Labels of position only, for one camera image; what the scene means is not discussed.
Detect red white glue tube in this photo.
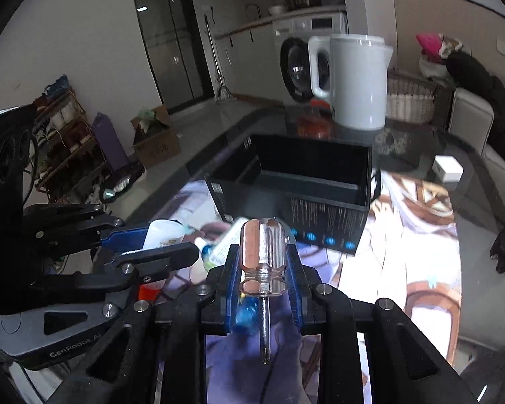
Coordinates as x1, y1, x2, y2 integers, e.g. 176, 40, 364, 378
138, 218, 186, 304

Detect white green pill case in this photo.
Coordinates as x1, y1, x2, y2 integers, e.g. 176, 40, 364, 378
200, 217, 248, 271

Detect clear handle screwdriver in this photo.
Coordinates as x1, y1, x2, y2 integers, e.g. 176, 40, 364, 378
240, 218, 286, 364

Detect blue transparent small bottle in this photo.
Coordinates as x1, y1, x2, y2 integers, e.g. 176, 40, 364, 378
232, 296, 259, 336

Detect black trash bag bin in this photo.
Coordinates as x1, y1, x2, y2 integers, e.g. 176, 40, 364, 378
99, 162, 146, 203

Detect wooden shoe rack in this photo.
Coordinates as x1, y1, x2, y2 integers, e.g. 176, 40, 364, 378
25, 75, 110, 202

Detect purple rolled yoga mat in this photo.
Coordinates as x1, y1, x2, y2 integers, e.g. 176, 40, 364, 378
92, 112, 128, 171

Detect brown cardboard box on floor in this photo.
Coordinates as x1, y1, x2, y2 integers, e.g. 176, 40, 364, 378
131, 105, 180, 169

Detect black open cardboard box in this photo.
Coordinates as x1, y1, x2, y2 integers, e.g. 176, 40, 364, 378
206, 134, 381, 255

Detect white power adapter cube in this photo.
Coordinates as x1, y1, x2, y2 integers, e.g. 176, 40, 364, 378
432, 155, 463, 183

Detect black framed glass door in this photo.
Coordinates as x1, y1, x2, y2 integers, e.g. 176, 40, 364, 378
135, 0, 214, 113

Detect white kitchen cabinets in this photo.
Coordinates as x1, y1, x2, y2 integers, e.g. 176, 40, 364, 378
216, 24, 282, 103

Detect white front-load washing machine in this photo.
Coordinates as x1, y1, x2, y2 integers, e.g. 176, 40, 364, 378
273, 6, 349, 105

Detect grey sofa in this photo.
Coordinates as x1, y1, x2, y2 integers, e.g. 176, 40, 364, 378
448, 88, 505, 206

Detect white wicker basket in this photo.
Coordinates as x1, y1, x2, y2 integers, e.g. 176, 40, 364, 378
387, 69, 439, 124

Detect black jacket on sofa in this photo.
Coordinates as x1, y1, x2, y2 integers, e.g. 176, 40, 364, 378
447, 51, 505, 161

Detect white electric kettle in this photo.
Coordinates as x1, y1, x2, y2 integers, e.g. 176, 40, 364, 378
308, 34, 393, 131

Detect pink plush clothing pile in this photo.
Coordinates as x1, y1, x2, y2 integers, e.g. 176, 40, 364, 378
416, 33, 463, 79

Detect mop with metal handle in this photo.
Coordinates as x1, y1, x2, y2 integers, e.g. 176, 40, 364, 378
204, 5, 234, 103

